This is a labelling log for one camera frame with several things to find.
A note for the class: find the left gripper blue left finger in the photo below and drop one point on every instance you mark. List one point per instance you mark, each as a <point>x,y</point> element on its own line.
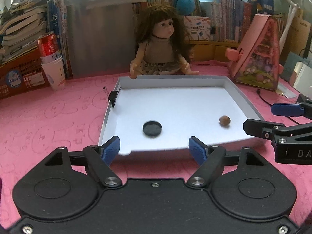
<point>99,158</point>

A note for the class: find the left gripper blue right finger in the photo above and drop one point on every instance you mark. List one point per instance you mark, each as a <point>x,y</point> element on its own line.
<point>210,160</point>

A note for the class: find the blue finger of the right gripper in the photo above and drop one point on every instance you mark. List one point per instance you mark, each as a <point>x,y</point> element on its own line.
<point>292,110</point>
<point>267,129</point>

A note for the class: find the brown hazelnut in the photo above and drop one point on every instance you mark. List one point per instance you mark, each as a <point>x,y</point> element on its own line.
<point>224,121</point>

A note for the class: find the black round cap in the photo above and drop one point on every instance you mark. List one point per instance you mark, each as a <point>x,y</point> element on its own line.
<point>152,128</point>

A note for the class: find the small black binder clip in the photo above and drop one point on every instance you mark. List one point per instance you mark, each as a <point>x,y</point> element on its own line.
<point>111,96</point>

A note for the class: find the grey cardboard tray box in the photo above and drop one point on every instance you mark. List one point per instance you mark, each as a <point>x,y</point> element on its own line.
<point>185,106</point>

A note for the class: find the pink triangular toy house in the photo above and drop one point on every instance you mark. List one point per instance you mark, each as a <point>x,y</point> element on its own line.
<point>256,60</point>

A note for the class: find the pink towel mat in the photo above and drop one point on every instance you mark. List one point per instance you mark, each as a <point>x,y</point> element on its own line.
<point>33,124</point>

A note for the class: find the white paper cup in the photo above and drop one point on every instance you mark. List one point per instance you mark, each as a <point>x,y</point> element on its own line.
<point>55,73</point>

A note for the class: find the white lamp stand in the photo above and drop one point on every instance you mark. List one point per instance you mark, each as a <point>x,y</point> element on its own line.
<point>293,8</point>

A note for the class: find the yellow wooden drawer box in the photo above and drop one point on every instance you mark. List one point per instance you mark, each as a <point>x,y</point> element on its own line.
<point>210,50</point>

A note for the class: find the red plastic basket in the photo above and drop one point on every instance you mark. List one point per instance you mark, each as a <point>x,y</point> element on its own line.
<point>22,74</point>

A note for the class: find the brown haired doll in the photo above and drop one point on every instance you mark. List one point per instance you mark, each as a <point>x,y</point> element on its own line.
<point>161,47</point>

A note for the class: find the row of shelf books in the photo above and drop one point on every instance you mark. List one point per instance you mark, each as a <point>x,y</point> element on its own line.
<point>230,19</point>

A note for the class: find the red cola can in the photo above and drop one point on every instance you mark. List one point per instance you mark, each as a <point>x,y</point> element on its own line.
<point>48,47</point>

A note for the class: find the colourful stationery box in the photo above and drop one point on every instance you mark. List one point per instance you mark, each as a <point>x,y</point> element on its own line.
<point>197,27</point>

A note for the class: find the grey metal bin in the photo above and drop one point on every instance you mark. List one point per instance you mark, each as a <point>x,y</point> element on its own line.
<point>100,36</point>

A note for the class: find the blue plush ball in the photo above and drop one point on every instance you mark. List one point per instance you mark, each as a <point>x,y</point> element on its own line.
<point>185,7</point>

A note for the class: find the stack of books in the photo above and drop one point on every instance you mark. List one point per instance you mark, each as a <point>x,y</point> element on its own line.
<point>21,26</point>

